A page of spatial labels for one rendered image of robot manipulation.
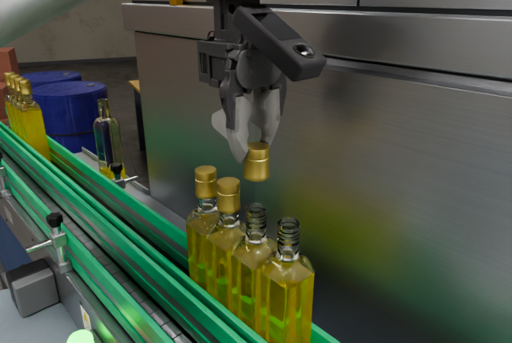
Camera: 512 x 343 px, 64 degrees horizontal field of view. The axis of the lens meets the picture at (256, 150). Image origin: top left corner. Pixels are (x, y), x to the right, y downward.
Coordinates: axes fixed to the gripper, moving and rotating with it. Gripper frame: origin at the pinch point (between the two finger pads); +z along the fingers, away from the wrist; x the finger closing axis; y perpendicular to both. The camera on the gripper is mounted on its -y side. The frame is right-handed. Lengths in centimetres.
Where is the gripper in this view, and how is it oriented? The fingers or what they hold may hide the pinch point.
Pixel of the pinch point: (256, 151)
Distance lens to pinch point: 54.0
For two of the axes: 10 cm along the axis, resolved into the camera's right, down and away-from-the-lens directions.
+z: 0.0, 9.3, 3.6
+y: -6.7, -2.7, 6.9
